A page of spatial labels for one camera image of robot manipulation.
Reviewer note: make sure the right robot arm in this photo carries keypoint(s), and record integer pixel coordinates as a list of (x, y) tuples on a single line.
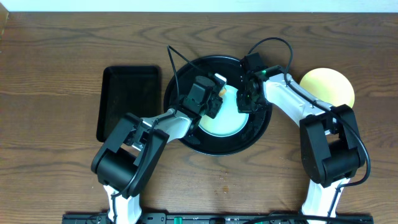
[(331, 148)]

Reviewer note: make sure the black rectangular tray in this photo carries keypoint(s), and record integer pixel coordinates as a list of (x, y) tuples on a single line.
[(127, 89)]

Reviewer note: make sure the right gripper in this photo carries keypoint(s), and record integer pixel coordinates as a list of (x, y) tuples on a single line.
[(244, 106)]

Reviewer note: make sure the light blue plate top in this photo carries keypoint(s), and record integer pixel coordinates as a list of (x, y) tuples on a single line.
[(228, 121)]

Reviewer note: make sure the yellow plate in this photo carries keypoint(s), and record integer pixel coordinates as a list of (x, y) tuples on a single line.
[(329, 86)]

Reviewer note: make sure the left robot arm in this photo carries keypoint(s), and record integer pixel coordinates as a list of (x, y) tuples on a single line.
[(126, 160)]

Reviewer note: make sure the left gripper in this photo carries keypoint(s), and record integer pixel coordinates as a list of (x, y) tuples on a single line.
[(213, 101)]

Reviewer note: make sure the green yellow sponge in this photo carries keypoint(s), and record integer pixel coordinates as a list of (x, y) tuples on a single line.
[(222, 92)]

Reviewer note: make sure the black round tray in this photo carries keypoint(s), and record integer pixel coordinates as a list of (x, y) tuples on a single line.
[(252, 131)]

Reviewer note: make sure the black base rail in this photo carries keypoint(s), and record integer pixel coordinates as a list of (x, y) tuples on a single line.
[(272, 218)]

